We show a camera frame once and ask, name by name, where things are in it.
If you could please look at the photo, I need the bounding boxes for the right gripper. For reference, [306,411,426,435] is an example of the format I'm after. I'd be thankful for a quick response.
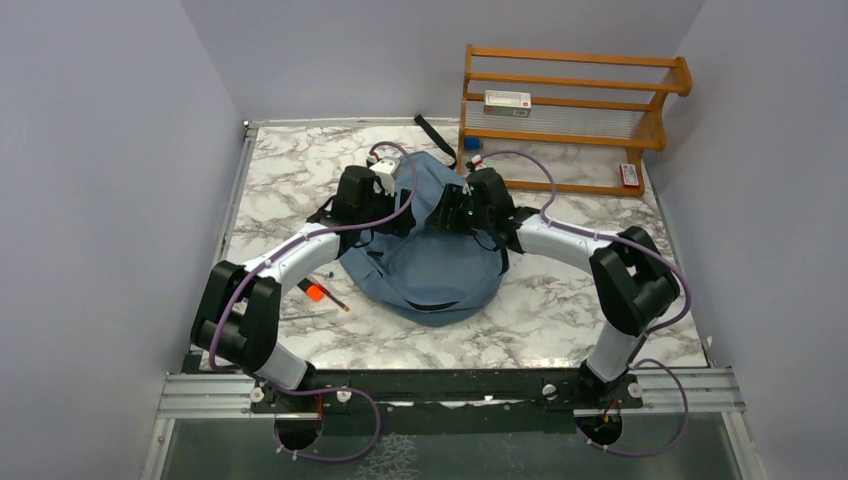
[424,184,492,237]

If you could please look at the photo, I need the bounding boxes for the blue student backpack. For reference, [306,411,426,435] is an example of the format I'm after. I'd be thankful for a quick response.
[339,151,509,327]

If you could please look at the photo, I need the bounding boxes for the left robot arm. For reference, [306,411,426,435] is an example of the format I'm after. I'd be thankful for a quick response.
[190,159,415,411]

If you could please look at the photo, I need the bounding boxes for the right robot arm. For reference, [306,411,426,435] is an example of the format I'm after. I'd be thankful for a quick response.
[426,168,681,407]

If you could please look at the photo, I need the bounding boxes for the small blue object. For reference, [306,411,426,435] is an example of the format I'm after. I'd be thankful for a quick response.
[462,136,483,151]

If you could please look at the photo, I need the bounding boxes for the red pen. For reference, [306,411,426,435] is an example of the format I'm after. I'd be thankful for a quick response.
[324,290,351,312]

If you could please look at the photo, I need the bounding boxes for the white box on shelf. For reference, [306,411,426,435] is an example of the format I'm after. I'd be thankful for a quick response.
[483,90,532,118]

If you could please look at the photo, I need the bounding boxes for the orange black highlighter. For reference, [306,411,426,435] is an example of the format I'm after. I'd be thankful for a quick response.
[297,278,326,302]

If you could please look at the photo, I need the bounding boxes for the small red white box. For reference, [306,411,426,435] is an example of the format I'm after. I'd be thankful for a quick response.
[619,163,641,189]

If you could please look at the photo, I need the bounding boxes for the wooden shelf rack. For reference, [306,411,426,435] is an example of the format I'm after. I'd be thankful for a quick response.
[454,44,694,197]

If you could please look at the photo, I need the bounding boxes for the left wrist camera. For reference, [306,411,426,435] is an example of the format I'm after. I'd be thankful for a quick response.
[366,153,402,197]

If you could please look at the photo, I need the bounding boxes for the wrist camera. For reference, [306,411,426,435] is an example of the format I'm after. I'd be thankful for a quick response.
[366,153,402,197]
[465,155,483,173]

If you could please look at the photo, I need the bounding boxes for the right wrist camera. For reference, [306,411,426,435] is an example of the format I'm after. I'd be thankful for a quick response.
[465,155,483,173]

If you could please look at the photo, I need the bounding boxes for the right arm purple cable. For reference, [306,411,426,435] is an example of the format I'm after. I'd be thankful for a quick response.
[466,150,694,460]

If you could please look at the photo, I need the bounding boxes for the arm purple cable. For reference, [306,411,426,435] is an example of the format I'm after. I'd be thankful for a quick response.
[466,150,694,460]
[208,141,420,463]

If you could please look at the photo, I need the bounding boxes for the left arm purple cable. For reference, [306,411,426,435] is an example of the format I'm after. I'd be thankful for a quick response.
[208,141,420,463]

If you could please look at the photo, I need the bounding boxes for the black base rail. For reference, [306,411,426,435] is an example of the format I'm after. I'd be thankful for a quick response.
[182,354,664,439]

